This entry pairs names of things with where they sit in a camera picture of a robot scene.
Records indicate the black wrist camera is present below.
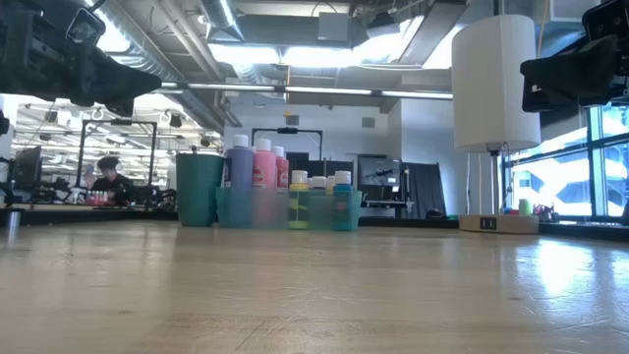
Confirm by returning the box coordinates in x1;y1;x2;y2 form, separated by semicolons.
65;6;107;48
581;0;629;43

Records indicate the silver metal post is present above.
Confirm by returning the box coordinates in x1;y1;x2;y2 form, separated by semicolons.
6;209;22;237

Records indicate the dark teal plastic cup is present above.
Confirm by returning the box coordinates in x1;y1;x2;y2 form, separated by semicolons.
175;151;226;228

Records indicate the long ceiling light strip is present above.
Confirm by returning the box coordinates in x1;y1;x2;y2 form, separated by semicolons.
156;81;454;100

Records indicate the person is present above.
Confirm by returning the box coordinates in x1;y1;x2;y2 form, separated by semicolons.
87;155;137;207

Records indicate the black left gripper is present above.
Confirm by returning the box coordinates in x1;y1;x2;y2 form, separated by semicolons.
19;0;163;118

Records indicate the white ceiling unit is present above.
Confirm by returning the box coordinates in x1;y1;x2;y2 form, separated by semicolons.
548;0;603;24

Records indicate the dark computer monitor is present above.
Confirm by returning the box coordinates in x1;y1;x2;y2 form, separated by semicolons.
357;154;402;189
9;146;44;194

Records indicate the teal translucent plastic bin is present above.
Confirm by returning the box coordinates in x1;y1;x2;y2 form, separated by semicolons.
215;188;364;232

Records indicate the black metal gantry frame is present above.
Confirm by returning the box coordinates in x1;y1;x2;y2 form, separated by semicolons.
73;119;159;191
251;127;324;161

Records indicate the grey ceiling unit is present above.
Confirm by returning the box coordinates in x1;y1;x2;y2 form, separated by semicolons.
317;12;351;43

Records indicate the small cerulean blue paint bottle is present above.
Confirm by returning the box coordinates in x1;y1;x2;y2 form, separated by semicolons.
332;170;354;232

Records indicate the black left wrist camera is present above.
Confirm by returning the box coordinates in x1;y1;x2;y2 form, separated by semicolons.
65;6;107;48

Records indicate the black office partition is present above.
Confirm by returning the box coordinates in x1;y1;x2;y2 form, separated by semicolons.
288;151;356;191

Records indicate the large blue paint bottle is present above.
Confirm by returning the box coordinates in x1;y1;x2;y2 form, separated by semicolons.
225;135;256;228

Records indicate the large red paint bottle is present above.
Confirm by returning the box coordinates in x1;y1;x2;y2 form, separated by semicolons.
272;146;290;191

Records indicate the large pink paint bottle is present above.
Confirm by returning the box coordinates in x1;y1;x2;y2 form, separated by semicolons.
252;138;277;228

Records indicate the silver ventilation duct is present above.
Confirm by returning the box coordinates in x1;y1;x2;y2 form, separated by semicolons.
92;0;242;134

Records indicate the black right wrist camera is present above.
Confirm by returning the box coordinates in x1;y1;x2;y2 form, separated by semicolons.
581;0;629;43

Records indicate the white shade wooden base lamp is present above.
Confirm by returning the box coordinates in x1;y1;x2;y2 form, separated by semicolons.
450;13;543;236

